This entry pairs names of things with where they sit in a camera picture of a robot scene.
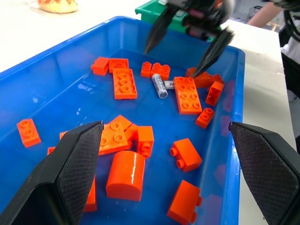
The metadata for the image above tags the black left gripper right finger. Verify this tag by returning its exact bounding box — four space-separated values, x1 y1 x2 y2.
228 121 300 225

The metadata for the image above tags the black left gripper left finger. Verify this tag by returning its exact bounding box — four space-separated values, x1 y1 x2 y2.
0 120 105 225

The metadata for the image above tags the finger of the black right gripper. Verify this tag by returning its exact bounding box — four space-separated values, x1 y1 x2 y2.
193 26 235 77
143 6 177 55

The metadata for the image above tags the green plastic bin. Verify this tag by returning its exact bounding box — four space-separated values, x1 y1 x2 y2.
135 0 224 42

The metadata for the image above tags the blue plastic bin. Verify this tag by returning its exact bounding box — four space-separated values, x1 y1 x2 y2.
0 15 246 225

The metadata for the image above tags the orange hollow toy brick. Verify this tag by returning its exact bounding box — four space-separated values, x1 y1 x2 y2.
205 81 225 107

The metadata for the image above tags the orange small two-stud brick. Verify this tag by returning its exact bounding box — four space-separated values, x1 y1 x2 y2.
195 107 216 129
140 61 153 78
16 118 42 149

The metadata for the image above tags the orange large eight-stud brick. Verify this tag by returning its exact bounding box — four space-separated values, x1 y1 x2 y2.
173 76 203 115

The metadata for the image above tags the orange flat toy brick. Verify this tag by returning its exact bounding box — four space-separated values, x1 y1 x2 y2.
97 114 133 156

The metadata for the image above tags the orange square toy brick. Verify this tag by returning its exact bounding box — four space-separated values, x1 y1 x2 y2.
108 58 129 74

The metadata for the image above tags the orange rounded toy brick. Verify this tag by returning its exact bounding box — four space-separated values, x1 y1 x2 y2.
105 150 146 202

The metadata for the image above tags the orange long six-stud brick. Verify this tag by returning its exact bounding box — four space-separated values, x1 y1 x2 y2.
112 68 138 100

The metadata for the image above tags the person in white shirt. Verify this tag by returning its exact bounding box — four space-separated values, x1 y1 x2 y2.
278 25 300 101

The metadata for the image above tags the toy bread bun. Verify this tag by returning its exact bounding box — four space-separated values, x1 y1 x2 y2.
37 0 79 14

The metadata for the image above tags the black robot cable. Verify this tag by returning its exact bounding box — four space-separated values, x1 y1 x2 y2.
284 8 300 43

